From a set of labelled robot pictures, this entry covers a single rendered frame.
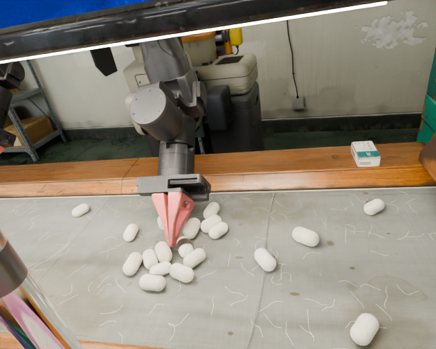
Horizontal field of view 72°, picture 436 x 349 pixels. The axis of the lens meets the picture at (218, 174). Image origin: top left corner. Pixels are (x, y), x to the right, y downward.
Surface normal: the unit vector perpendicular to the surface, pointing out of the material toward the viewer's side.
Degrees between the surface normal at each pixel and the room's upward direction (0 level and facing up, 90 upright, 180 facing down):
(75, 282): 0
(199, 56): 92
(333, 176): 45
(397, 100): 89
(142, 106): 41
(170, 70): 90
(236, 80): 90
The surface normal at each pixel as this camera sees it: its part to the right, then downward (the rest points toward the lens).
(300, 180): -0.23, -0.22
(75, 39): -0.17, 0.53
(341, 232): -0.15, -0.84
